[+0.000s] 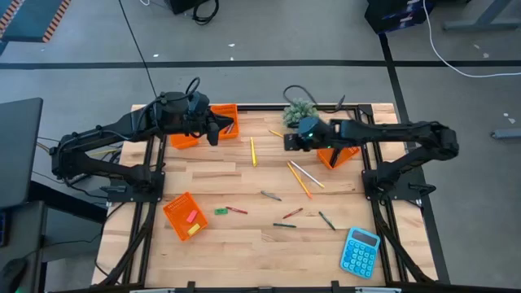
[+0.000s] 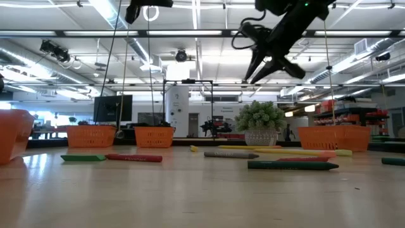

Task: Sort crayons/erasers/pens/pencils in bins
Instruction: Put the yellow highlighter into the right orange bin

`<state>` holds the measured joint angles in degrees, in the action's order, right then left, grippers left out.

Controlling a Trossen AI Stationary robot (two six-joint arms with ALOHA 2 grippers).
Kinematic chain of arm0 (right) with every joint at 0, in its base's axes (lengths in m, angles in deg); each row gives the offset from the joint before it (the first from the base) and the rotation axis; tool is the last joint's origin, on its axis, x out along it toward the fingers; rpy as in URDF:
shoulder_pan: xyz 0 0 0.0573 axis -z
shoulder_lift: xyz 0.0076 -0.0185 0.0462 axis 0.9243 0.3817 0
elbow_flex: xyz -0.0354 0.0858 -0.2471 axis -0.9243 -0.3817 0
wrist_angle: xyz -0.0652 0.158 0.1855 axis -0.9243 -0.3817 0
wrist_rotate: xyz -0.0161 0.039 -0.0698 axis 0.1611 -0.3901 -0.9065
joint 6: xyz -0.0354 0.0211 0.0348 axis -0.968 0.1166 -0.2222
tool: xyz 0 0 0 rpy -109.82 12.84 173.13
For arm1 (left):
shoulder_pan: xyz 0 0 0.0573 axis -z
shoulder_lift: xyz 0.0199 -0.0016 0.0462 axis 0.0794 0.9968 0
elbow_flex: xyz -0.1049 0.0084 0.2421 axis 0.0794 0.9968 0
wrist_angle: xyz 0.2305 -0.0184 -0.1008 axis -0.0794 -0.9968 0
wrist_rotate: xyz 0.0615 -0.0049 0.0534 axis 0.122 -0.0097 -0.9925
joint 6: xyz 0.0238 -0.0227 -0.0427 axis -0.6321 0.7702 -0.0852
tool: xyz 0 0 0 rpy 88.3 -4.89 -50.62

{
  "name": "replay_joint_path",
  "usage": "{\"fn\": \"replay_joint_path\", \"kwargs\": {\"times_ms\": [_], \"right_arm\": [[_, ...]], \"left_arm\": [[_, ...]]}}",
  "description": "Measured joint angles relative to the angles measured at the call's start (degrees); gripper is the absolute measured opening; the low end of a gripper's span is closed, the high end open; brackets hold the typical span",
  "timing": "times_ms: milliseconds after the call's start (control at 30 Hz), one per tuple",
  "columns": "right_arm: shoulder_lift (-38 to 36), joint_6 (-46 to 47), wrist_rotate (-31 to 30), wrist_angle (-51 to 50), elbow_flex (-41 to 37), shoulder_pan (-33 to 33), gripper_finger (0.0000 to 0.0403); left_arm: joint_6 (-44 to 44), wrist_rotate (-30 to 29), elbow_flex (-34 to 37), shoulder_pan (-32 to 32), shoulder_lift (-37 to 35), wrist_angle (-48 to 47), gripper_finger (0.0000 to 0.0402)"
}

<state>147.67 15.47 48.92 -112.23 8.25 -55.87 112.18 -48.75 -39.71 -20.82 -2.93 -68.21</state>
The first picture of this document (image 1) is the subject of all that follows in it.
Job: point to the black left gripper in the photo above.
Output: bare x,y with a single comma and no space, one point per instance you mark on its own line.
201,122

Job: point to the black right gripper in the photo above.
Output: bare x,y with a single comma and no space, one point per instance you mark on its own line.
295,142

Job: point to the red crayon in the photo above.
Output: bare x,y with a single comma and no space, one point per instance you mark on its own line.
230,128

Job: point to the yellow pencil with orange eraser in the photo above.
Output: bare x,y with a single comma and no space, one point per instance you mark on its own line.
299,180
276,133

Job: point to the white pencil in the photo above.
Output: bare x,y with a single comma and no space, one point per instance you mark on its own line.
307,174

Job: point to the grey pen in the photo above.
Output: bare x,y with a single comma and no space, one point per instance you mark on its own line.
271,195

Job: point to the red pen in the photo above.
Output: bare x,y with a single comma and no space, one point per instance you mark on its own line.
236,210
292,213

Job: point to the green eraser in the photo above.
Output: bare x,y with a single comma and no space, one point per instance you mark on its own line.
221,211

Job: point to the pink eraser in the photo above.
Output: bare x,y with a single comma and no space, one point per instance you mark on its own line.
192,216

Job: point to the yellow eraser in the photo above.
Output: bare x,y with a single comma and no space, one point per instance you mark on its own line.
193,229

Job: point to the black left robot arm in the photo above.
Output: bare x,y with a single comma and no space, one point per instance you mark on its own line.
102,134

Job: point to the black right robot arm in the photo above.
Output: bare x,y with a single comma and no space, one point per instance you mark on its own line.
386,132

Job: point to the orange plastic slotted bin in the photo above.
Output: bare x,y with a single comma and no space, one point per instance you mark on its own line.
350,154
179,211
183,142
232,110

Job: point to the green artificial potted plant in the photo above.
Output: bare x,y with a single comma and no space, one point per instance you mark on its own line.
299,110

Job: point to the dark green crayon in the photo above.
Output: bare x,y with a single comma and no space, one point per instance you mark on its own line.
327,220
284,225

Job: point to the black floor box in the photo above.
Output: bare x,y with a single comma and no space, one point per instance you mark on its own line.
181,6

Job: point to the blue calculator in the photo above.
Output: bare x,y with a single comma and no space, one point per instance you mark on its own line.
360,254

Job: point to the black equipment case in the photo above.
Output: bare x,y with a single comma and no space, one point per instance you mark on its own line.
397,16

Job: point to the black desk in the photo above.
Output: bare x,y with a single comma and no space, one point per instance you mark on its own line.
18,150

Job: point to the grey floor bar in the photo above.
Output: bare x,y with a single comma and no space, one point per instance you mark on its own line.
506,134

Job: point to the teal mat with orange stripes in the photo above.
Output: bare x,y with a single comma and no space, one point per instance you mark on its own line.
28,18

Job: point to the grey desk leg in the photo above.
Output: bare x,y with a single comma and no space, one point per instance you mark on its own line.
488,22

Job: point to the black computer mouse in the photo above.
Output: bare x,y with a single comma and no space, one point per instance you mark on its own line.
12,274

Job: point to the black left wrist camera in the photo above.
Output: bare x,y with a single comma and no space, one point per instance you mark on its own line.
199,101

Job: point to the black table frame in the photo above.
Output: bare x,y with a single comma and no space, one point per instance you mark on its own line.
260,108

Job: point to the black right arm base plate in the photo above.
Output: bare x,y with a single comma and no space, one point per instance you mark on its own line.
401,193

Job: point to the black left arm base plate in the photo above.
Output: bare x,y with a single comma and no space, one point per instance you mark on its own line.
122,195

